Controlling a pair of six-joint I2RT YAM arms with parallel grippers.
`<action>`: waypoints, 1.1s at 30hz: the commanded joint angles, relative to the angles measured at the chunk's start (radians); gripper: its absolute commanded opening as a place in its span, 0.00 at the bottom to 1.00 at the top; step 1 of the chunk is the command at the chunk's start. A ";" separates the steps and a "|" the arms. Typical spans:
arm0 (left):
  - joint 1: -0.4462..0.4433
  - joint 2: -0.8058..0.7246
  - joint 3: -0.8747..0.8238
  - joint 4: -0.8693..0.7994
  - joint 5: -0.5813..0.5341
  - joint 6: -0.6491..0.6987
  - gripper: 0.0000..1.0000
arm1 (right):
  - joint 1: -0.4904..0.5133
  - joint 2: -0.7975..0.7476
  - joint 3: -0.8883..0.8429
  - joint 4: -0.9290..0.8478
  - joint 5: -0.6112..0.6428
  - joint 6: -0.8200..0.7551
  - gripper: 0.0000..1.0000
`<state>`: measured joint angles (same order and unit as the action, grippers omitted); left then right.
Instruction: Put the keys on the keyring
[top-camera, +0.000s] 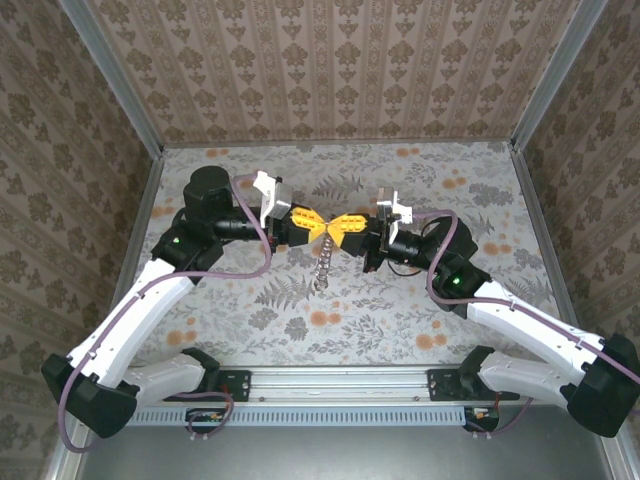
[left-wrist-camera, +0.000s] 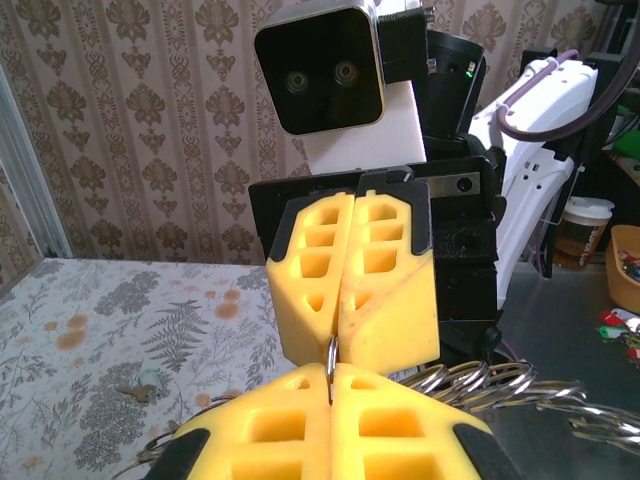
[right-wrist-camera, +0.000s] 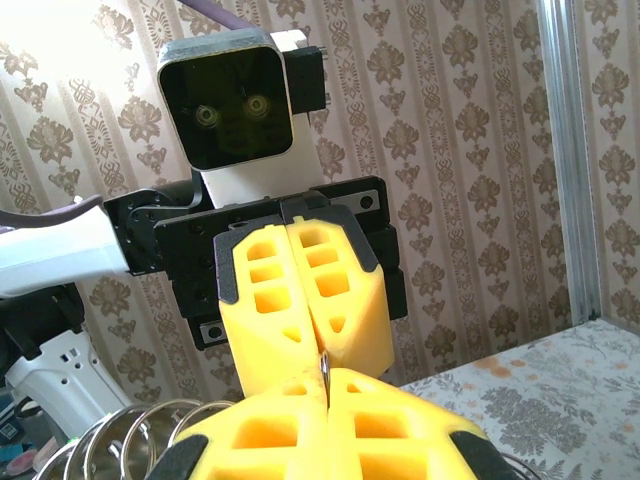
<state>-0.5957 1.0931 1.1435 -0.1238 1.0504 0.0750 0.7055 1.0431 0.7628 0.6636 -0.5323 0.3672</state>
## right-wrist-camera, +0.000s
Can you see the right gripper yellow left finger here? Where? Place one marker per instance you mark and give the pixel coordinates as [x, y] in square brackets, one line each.
[260, 440]

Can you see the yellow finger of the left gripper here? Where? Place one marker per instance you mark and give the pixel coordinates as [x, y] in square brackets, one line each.
[260, 345]
[360, 320]

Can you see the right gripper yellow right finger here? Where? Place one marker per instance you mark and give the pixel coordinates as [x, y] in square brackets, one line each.
[400, 440]

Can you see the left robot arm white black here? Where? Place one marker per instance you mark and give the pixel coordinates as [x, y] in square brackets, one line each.
[50, 260]

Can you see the floral patterned table cover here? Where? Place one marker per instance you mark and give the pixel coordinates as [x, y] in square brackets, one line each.
[550, 400]

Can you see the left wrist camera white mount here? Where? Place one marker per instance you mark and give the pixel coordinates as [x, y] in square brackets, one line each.
[225, 100]

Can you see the aluminium frame post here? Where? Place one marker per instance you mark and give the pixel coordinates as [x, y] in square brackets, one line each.
[567, 150]

